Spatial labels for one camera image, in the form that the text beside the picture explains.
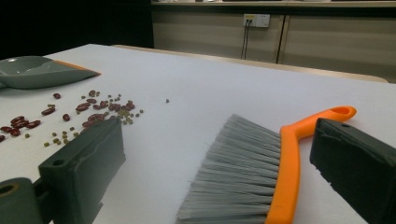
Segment red kidney beans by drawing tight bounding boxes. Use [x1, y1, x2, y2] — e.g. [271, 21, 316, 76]
[0, 90, 136, 143]

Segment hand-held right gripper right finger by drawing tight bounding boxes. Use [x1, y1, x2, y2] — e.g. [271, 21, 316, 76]
[309, 117, 396, 224]

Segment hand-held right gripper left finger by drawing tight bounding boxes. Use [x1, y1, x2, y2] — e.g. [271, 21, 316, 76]
[37, 117, 127, 224]

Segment orange brush with grey bristles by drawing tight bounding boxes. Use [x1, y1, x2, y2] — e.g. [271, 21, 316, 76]
[176, 105, 358, 224]

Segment white wall socket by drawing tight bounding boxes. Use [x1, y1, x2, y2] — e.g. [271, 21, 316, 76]
[243, 13, 271, 28]

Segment dark curtain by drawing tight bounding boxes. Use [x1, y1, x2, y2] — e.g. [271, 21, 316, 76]
[0, 0, 155, 61]

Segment grey dustpan with orange edge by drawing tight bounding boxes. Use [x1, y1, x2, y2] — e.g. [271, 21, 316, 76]
[0, 55, 102, 91]

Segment black wall cable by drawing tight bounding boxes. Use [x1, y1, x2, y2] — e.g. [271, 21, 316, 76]
[240, 20, 248, 60]
[244, 20, 252, 60]

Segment white table cover board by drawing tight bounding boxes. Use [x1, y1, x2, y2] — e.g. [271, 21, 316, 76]
[0, 43, 396, 224]

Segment green mung beans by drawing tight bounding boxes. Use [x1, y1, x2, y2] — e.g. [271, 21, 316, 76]
[43, 91, 171, 147]

